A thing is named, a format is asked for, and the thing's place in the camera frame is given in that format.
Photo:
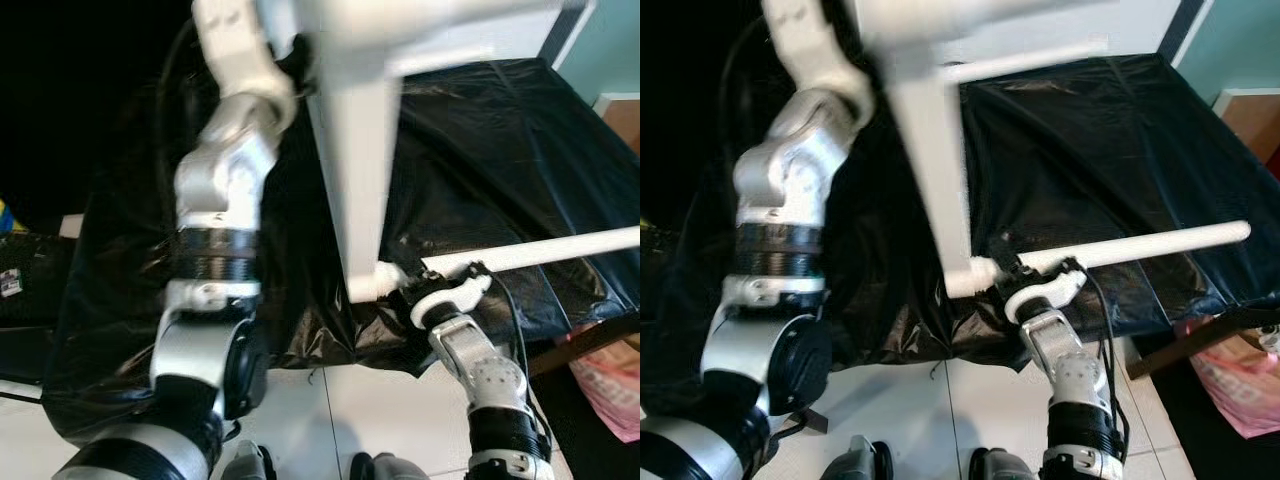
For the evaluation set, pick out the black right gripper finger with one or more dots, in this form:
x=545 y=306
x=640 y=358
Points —
x=1010 y=256

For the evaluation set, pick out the white plastic children table top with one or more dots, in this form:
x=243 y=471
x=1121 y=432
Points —
x=355 y=180
x=925 y=180

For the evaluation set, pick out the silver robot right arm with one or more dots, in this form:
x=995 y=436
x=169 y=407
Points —
x=490 y=375
x=1075 y=375

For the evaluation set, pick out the black shiny table cloth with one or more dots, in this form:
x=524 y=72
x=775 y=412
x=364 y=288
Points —
x=500 y=150
x=1100 y=150

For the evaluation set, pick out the brown wooden table leg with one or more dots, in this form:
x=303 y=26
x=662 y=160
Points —
x=585 y=350
x=1190 y=345
x=815 y=420

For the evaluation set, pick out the pink plastic bag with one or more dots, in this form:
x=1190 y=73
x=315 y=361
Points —
x=610 y=395
x=1240 y=390

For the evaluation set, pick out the silver robot left leg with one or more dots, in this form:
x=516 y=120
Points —
x=862 y=462
x=248 y=465

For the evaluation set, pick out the brown cardboard box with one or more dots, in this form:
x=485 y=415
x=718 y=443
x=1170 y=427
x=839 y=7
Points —
x=1250 y=125
x=622 y=120

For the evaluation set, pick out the white plastic bottle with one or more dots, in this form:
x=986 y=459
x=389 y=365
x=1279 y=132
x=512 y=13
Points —
x=1271 y=338

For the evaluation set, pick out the yellow blue foam mat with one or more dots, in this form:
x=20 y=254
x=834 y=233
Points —
x=6 y=215

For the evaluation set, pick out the black bag with white label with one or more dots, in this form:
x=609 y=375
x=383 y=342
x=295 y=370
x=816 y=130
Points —
x=30 y=320

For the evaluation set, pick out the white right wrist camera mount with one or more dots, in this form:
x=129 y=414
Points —
x=1045 y=290
x=450 y=297

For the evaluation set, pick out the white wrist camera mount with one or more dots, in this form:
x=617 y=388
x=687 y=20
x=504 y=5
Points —
x=450 y=297
x=810 y=40
x=1045 y=290
x=235 y=40

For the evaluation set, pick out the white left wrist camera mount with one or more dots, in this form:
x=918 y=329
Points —
x=235 y=40
x=810 y=40

